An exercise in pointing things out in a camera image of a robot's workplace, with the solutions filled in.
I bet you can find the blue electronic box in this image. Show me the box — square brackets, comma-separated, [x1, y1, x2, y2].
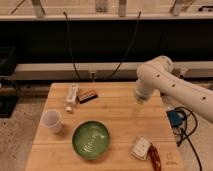
[167, 110, 182, 127]

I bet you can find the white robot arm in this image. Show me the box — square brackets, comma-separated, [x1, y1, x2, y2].
[135, 56, 213, 123]

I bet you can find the white plastic cup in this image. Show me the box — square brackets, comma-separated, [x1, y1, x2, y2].
[41, 110, 62, 133]

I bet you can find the wall power outlet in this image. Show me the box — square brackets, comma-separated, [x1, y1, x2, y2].
[89, 70, 96, 82]

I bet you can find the black cable right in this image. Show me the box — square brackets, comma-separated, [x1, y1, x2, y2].
[105, 10, 142, 81]

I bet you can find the white square packet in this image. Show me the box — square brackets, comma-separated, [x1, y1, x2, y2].
[131, 136, 151, 160]

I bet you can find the black cable left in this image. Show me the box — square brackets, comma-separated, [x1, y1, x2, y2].
[62, 11, 82, 81]

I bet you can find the brown black block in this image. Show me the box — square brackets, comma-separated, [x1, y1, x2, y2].
[77, 90, 98, 104]

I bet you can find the green ridged bowl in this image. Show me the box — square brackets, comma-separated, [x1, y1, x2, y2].
[72, 121, 110, 160]

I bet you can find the small white cube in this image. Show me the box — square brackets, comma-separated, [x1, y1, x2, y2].
[66, 106, 72, 113]

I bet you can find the black floor cable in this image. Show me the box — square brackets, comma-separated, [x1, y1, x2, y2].
[172, 106, 204, 171]

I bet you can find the dark red brown tool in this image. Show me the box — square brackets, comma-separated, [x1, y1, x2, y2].
[149, 145, 161, 171]

